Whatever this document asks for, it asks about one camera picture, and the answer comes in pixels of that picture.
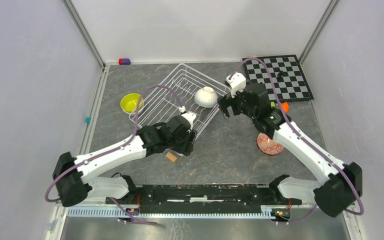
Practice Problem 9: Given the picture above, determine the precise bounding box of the black chess piece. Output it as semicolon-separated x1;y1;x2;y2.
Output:
277;71;285;78

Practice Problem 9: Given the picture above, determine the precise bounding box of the blue white patterned bowl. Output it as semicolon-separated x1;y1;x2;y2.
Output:
256;133;284;156

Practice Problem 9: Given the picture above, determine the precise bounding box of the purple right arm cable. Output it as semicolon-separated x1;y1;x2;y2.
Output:
228;57;365;226

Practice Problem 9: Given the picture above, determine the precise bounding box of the white ribbed bowl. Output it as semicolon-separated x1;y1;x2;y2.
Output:
194;86;218;108

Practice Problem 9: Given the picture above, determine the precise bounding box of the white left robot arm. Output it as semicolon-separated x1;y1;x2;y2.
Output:
51;111;197;207

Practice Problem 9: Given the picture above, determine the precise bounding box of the white wire dish rack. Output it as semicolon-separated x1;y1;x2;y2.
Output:
138;63;234;140

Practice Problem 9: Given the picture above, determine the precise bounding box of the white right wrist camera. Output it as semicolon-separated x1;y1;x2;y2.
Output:
226;72;247;98

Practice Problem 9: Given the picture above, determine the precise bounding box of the black white chessboard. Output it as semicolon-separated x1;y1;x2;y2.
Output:
243;54;314;102

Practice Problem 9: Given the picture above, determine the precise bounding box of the tan wooden block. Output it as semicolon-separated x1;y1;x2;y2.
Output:
165;152;178;163

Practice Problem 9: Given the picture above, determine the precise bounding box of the orange curved plastic piece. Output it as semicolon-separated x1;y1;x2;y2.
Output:
281;102;289;113

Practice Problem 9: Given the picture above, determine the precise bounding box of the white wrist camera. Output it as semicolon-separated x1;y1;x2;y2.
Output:
226;72;247;98
178;106;198;130

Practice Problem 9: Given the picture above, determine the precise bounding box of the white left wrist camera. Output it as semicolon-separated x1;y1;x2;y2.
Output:
178;106;198;130

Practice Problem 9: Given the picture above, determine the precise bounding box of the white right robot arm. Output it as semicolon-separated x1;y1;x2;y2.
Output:
217;83;364;218

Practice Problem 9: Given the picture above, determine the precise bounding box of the red purple block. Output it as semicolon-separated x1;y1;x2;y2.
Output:
118;58;131;65

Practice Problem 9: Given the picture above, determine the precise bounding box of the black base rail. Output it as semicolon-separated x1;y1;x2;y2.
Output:
117;184;303;214

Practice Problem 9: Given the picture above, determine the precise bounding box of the yellow bowl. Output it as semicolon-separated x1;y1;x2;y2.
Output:
120;93;144;114

